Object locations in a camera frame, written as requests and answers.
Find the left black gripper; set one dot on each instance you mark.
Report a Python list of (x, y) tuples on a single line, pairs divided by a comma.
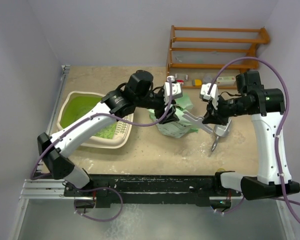
[(170, 115)]

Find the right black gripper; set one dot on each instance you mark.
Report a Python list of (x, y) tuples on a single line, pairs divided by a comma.
[(215, 116)]

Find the silver metal scoop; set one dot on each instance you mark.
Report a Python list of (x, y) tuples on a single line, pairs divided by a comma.
[(220, 131)]

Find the white bag clip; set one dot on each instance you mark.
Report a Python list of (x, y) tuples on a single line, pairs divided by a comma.
[(198, 122)]

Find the green cat litter bag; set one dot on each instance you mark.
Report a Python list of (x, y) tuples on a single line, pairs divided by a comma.
[(177, 129)]

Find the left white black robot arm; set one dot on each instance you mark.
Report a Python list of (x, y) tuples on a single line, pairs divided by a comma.
[(137, 92)]

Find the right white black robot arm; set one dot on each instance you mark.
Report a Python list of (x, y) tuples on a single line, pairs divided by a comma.
[(266, 107)]

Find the green white carton box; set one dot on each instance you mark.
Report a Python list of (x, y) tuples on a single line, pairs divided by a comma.
[(225, 81)]

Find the clear plastic cup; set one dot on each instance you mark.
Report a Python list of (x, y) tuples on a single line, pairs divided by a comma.
[(208, 78)]

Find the yellow grey tape measure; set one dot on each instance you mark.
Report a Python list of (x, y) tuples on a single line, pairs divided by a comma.
[(197, 82)]

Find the wooden shoe rack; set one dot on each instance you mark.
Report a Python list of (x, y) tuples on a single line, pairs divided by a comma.
[(237, 41)]

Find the yellow tape roll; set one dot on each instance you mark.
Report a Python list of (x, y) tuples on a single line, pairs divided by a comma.
[(220, 170)]

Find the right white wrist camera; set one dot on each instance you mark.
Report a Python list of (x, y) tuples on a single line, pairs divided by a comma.
[(209, 92)]

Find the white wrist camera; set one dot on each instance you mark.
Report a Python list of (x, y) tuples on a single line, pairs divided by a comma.
[(209, 92), (172, 89)]

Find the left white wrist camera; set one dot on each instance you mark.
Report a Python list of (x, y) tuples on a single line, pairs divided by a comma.
[(172, 89)]

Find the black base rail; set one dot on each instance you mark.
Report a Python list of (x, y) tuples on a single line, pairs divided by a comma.
[(199, 190)]

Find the aluminium frame rail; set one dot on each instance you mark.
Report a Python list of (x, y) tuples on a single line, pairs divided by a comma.
[(43, 189)]

